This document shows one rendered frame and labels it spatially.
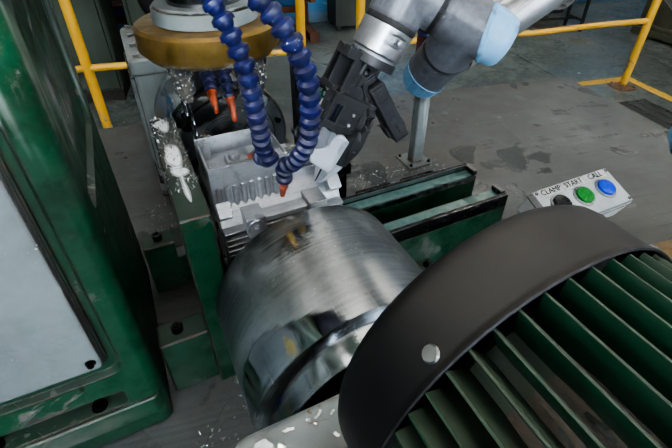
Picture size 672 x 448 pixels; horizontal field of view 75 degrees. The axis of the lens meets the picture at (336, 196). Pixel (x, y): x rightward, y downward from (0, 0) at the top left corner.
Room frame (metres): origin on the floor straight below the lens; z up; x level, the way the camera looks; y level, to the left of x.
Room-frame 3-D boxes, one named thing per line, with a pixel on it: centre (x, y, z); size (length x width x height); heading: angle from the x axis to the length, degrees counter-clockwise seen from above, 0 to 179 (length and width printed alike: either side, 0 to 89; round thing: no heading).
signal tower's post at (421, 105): (1.10, -0.23, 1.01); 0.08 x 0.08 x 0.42; 25
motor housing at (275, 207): (0.60, 0.11, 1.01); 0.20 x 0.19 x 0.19; 115
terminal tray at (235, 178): (0.59, 0.15, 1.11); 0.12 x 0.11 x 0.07; 115
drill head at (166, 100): (0.90, 0.27, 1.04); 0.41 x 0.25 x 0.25; 25
